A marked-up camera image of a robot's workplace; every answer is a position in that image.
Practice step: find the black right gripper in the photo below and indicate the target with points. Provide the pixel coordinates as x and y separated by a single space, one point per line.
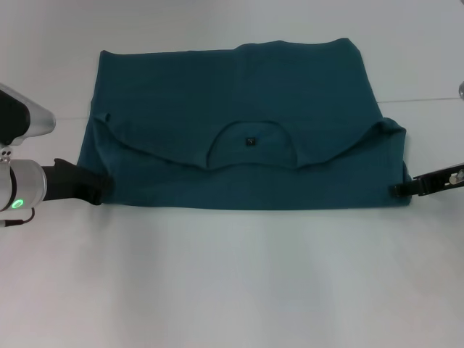
436 181

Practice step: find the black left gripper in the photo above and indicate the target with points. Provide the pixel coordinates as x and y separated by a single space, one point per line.
72 185

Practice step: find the teal t-shirt with FREE print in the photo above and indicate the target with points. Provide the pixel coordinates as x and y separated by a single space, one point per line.
235 90

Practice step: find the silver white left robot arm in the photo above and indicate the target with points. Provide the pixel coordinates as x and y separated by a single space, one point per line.
21 185

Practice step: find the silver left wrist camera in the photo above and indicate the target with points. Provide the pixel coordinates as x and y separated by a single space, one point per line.
21 116

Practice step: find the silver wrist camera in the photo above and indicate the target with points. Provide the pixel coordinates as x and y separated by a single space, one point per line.
21 116
461 90

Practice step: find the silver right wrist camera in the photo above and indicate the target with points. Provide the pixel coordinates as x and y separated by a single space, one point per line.
461 90

